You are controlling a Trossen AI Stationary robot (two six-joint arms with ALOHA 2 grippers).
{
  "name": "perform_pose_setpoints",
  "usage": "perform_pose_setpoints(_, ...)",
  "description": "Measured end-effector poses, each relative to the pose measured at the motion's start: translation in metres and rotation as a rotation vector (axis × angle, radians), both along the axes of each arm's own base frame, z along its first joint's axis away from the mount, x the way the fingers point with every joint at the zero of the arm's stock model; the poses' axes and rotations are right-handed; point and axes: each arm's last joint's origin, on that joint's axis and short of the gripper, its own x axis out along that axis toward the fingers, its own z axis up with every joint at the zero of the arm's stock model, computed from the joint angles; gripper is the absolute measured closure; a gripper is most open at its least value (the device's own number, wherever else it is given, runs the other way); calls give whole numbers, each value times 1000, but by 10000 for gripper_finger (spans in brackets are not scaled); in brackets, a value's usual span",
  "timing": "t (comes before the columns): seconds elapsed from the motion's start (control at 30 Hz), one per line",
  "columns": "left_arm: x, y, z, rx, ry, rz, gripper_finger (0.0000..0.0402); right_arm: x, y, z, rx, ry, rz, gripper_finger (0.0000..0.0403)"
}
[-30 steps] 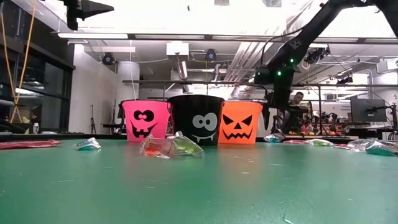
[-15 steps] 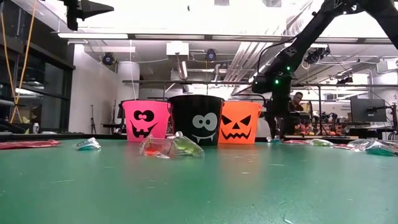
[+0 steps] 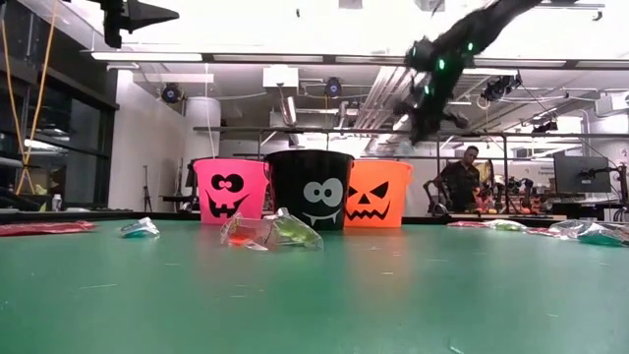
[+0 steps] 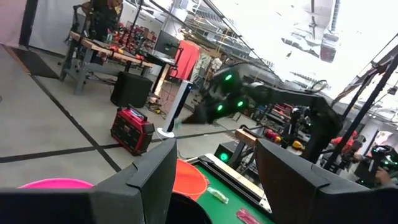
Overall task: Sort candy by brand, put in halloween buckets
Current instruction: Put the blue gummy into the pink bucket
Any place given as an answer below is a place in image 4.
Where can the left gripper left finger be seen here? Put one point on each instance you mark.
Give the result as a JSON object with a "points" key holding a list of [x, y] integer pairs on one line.
{"points": [[109, 205]]}

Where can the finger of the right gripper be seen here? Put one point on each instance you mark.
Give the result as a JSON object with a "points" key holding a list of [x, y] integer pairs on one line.
{"points": [[194, 118]]}

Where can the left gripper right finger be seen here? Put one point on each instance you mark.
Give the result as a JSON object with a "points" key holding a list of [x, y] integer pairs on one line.
{"points": [[311, 199]]}

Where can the green candy clear wrapper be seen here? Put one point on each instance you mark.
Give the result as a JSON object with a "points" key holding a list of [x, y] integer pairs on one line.
{"points": [[217, 195]]}

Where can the black bench robot arm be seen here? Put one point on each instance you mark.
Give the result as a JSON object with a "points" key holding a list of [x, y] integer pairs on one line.
{"points": [[99, 15]]}

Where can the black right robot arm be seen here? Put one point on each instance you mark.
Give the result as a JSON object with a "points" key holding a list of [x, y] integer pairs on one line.
{"points": [[295, 99]]}

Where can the pink halloween bucket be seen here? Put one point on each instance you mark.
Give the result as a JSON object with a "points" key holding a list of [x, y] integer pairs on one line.
{"points": [[56, 183]]}

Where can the orange halloween bucket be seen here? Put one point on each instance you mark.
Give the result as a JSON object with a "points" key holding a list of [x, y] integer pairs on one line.
{"points": [[189, 180]]}

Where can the red flat candy packet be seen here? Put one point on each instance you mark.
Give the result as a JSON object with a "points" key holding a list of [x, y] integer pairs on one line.
{"points": [[247, 216]]}

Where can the tower fan white base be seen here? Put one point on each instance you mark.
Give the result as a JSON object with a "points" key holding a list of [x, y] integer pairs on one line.
{"points": [[175, 105]]}

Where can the person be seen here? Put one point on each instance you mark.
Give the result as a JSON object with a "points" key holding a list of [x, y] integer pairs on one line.
{"points": [[217, 63]]}

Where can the black box green light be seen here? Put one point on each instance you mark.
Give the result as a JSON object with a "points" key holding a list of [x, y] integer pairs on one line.
{"points": [[224, 155]]}

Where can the red hanging cloth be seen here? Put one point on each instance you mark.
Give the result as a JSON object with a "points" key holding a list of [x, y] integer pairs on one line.
{"points": [[186, 59]]}

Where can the yellow round tool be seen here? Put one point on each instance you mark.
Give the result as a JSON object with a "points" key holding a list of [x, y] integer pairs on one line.
{"points": [[297, 145]]}

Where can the red round tool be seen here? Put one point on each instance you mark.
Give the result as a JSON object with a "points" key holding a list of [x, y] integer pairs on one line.
{"points": [[270, 134]]}

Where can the red black power station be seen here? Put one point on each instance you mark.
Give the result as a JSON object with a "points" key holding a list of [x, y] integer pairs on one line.
{"points": [[132, 130]]}

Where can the black cube case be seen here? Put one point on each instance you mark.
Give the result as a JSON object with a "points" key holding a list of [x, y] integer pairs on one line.
{"points": [[130, 89]]}

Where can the bench monitor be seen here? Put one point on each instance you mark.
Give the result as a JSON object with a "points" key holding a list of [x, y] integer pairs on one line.
{"points": [[166, 43]]}

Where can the person's hand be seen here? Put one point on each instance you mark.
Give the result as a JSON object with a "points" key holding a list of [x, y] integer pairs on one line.
{"points": [[384, 175]]}

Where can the green table mat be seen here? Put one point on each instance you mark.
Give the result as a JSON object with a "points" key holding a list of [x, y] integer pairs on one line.
{"points": [[224, 214]]}

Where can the black rig strut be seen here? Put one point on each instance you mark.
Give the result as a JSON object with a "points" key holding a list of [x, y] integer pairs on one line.
{"points": [[362, 112]]}

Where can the wooden top workbench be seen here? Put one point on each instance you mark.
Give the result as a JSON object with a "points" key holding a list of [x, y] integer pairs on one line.
{"points": [[102, 53]]}

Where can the dark floor mat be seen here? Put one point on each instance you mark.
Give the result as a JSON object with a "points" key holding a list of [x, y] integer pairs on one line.
{"points": [[34, 62]]}

